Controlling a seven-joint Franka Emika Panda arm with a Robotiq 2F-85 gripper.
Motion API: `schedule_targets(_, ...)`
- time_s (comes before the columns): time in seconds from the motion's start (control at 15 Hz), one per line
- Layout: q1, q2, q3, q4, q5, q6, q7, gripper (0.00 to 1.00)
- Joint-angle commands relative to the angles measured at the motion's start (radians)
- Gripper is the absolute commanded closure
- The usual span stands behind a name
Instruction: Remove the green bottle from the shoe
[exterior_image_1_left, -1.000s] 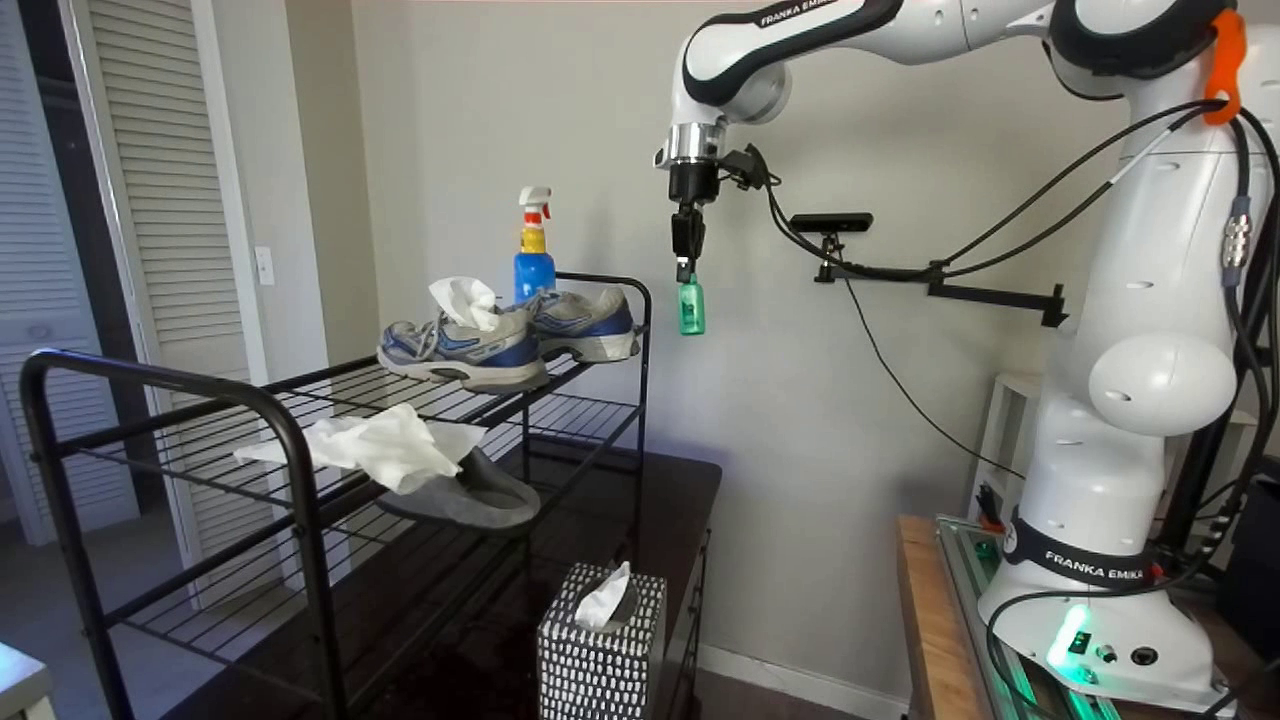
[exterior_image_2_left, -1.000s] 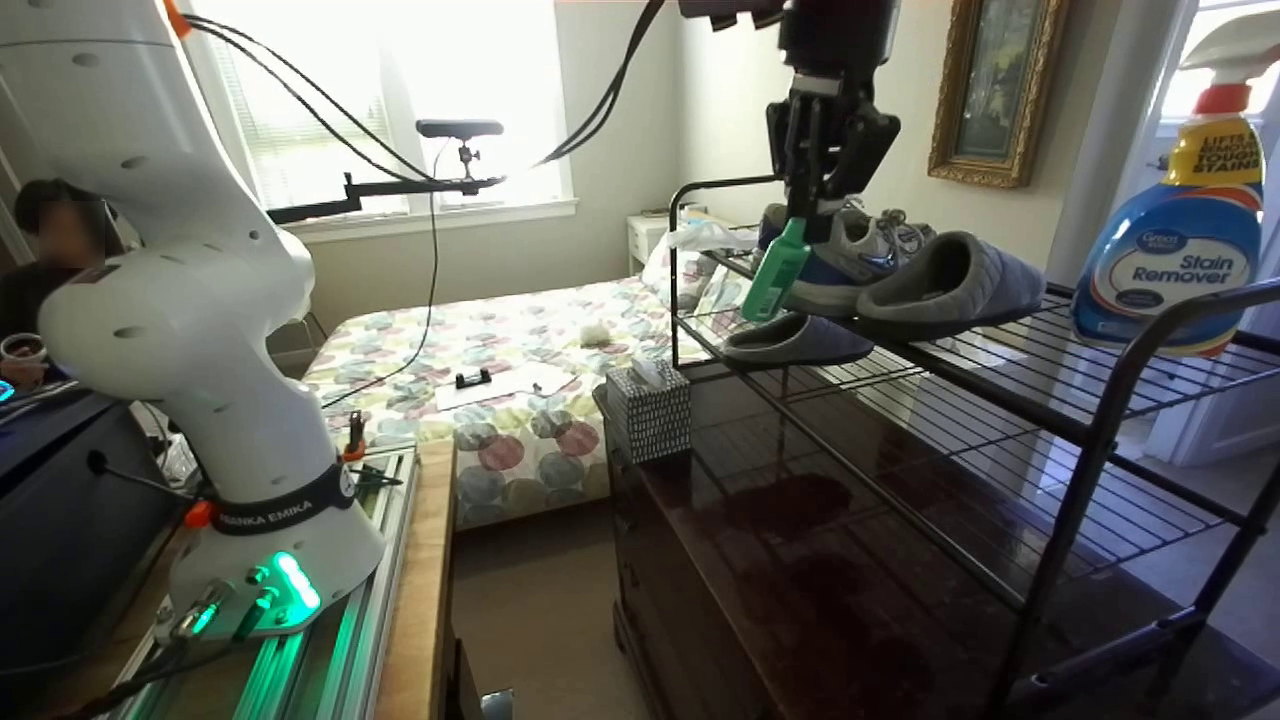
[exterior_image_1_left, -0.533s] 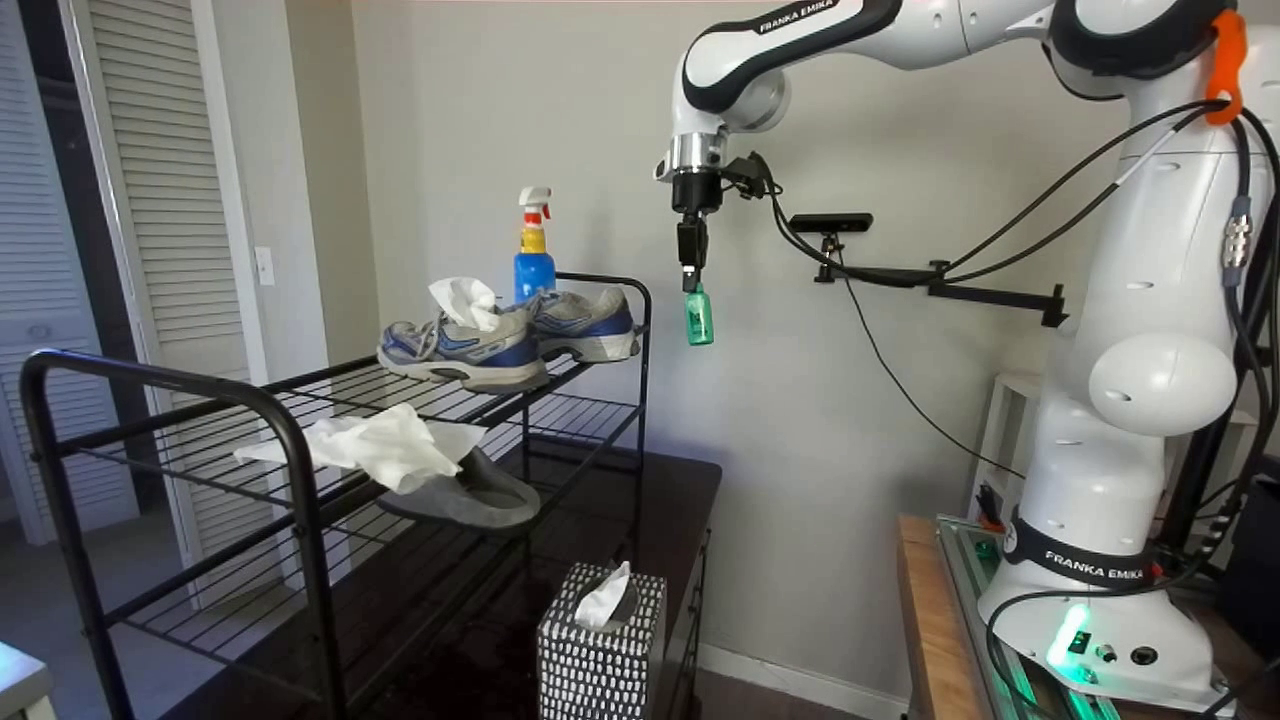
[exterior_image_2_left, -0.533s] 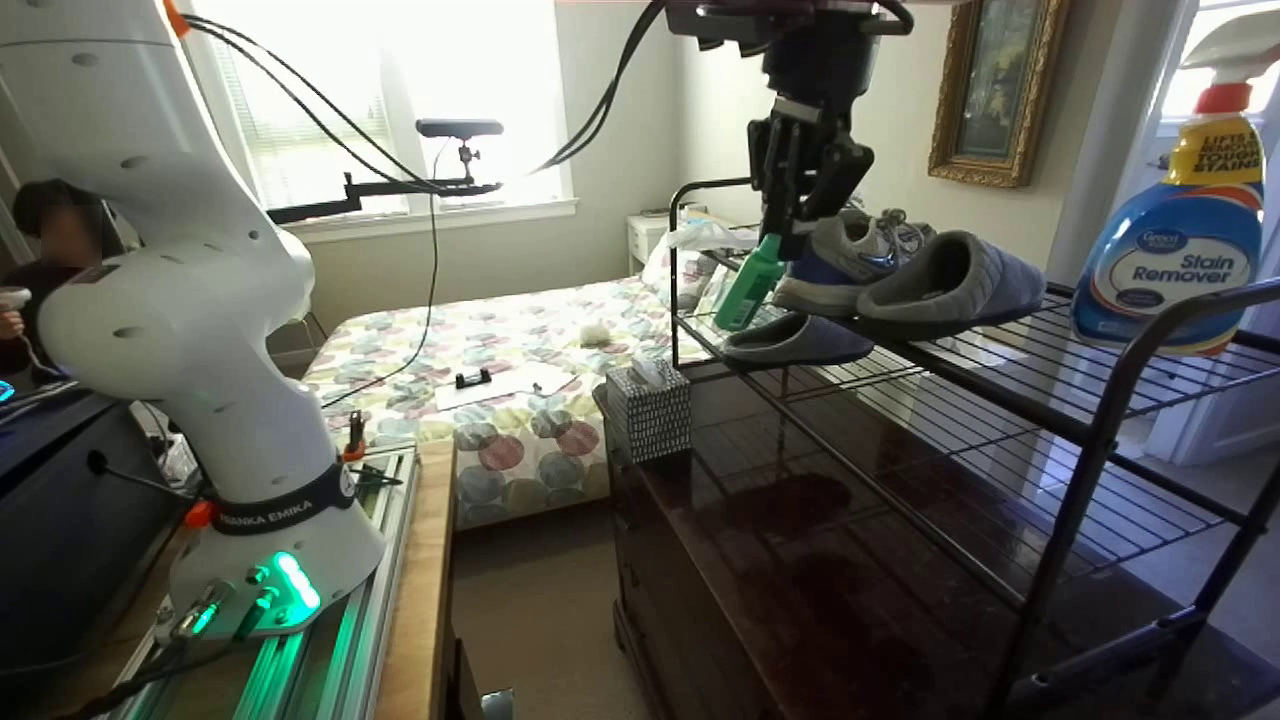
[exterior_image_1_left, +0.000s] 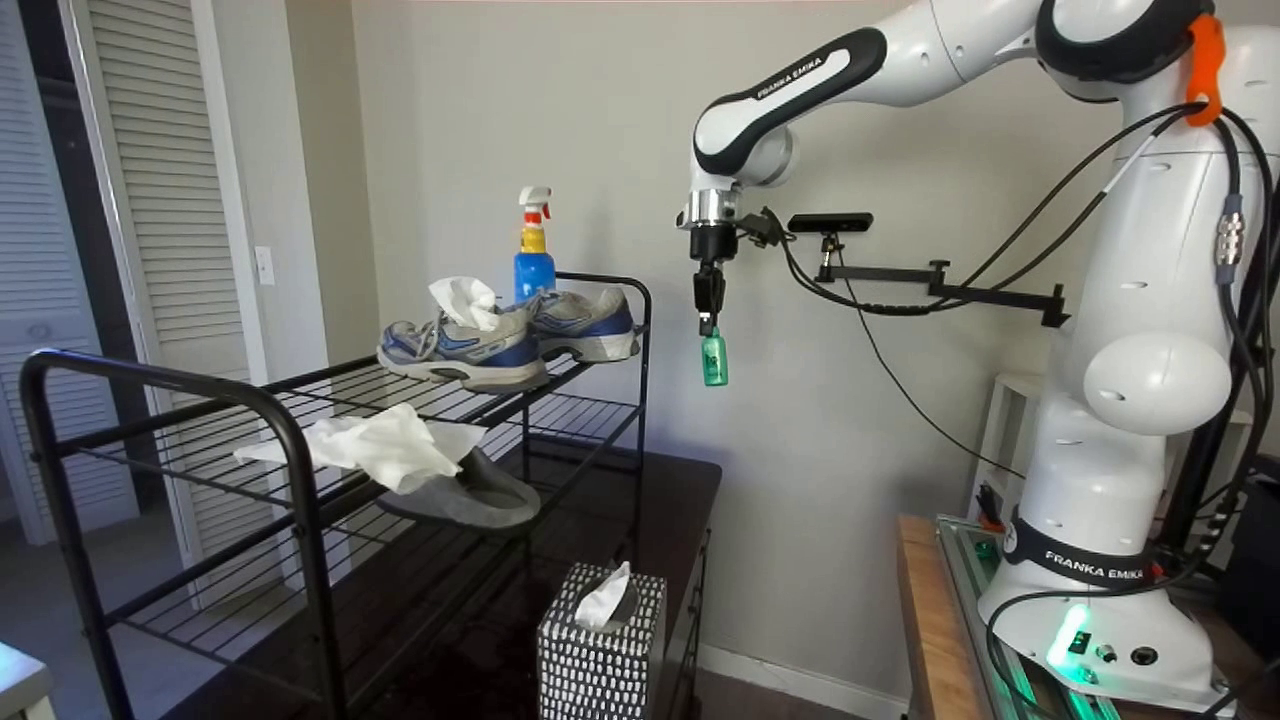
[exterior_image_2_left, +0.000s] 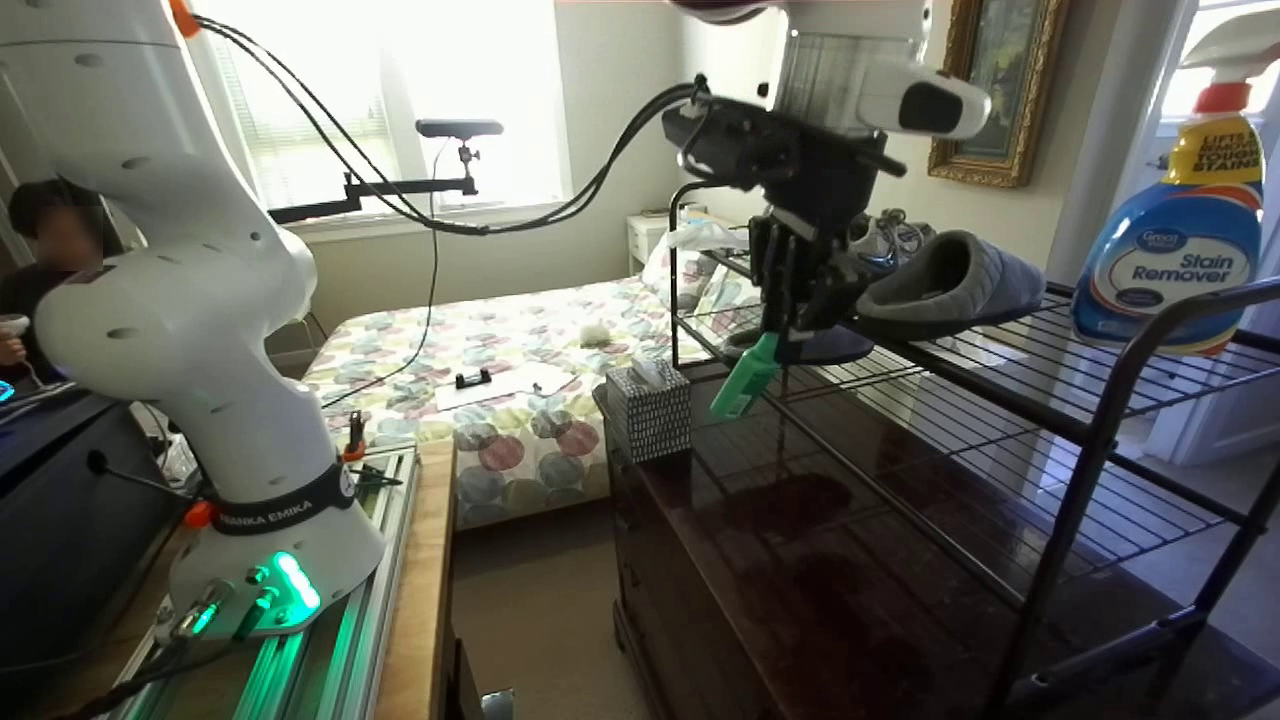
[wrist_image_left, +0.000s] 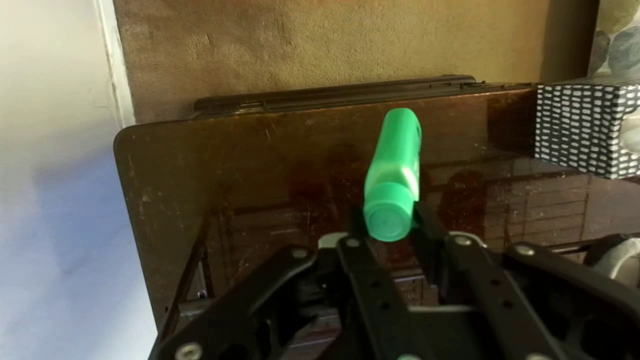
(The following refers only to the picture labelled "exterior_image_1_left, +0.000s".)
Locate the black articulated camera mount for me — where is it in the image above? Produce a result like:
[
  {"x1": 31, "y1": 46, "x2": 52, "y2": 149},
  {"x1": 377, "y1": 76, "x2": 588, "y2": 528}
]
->
[{"x1": 796, "y1": 230, "x2": 1076, "y2": 334}]

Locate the white tissue in box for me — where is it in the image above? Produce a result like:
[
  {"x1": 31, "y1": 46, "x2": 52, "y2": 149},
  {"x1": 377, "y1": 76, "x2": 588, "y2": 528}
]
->
[{"x1": 567, "y1": 554, "x2": 641, "y2": 630}]

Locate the grey slipper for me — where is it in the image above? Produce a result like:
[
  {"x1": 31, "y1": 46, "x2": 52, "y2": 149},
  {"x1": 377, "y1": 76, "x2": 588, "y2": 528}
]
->
[{"x1": 377, "y1": 446, "x2": 545, "y2": 534}]

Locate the black control box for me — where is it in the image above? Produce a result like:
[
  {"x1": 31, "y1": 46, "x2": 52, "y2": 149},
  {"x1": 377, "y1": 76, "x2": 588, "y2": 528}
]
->
[{"x1": 1213, "y1": 454, "x2": 1280, "y2": 665}]

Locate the white paper towel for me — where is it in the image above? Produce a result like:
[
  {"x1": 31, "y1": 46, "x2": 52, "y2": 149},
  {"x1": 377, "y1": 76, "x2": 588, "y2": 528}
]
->
[{"x1": 233, "y1": 398, "x2": 492, "y2": 501}]

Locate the small green plastic bottle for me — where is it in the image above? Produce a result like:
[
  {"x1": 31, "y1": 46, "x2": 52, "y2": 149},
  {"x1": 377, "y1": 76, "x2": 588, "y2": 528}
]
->
[{"x1": 695, "y1": 324, "x2": 737, "y2": 391}]

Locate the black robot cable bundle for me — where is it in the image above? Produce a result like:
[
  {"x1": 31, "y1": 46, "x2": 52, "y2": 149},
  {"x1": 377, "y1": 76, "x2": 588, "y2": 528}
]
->
[{"x1": 931, "y1": 99, "x2": 1280, "y2": 596}]

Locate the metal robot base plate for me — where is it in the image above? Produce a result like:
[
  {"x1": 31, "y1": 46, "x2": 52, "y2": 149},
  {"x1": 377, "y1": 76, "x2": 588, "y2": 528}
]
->
[{"x1": 931, "y1": 513, "x2": 1248, "y2": 720}]

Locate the black stereo camera bar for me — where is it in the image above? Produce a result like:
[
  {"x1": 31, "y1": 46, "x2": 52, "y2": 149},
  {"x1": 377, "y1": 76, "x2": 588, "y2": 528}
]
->
[{"x1": 784, "y1": 209, "x2": 879, "y2": 245}]

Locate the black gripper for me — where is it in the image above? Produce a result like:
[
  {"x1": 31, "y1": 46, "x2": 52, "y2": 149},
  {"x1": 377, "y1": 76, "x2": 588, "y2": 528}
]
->
[{"x1": 679, "y1": 210, "x2": 738, "y2": 334}]

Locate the black metal shoe rack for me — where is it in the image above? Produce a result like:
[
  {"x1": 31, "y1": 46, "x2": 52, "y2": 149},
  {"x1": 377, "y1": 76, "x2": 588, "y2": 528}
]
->
[{"x1": 14, "y1": 268, "x2": 655, "y2": 720}]

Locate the white louvered closet door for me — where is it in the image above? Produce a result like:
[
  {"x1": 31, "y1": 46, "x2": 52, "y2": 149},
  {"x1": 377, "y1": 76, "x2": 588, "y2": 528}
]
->
[{"x1": 55, "y1": 0, "x2": 270, "y2": 573}]

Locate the orange cable strap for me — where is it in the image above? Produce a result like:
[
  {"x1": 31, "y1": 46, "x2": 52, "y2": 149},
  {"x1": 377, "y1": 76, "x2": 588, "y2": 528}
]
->
[{"x1": 1178, "y1": 11, "x2": 1226, "y2": 130}]

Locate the light wooden robot table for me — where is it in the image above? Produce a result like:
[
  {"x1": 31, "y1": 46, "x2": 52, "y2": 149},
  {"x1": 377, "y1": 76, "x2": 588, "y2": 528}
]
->
[{"x1": 892, "y1": 513, "x2": 998, "y2": 720}]

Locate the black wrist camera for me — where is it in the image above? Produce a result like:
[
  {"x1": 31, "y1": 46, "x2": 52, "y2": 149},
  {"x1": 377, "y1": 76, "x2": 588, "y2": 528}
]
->
[{"x1": 733, "y1": 203, "x2": 790, "y2": 256}]

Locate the grey blue sneaker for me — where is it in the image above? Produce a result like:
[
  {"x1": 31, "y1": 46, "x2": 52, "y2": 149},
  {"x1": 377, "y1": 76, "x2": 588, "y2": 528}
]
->
[
  {"x1": 524, "y1": 282, "x2": 641, "y2": 366},
  {"x1": 371, "y1": 302, "x2": 551, "y2": 391}
]

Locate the white tissue in shoe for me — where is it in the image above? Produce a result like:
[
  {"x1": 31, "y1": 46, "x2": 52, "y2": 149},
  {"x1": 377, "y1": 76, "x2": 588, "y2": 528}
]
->
[{"x1": 424, "y1": 273, "x2": 506, "y2": 340}]

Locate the black white patterned tissue box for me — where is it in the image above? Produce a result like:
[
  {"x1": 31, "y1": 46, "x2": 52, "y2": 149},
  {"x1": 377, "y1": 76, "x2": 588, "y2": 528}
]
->
[{"x1": 531, "y1": 559, "x2": 670, "y2": 720}]

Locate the blue stain remover spray bottle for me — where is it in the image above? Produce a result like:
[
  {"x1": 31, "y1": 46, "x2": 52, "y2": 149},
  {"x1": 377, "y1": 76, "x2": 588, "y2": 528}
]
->
[{"x1": 512, "y1": 180, "x2": 560, "y2": 307}]

